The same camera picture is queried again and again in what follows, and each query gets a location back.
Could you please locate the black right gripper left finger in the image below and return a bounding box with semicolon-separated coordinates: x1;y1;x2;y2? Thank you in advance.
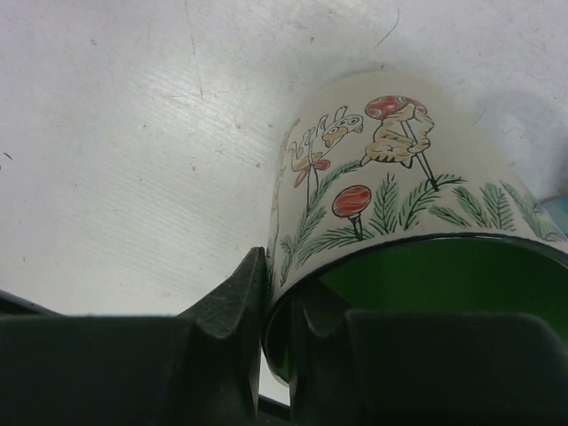
1;248;266;425

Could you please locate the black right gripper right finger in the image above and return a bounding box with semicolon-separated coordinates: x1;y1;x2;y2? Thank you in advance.
289;285;567;425

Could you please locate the cream mug green inside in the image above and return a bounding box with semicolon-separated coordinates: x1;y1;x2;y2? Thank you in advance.
263;71;567;383

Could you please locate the blue butterfly mug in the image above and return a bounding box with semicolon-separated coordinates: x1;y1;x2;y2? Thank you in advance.
540;191;568;233

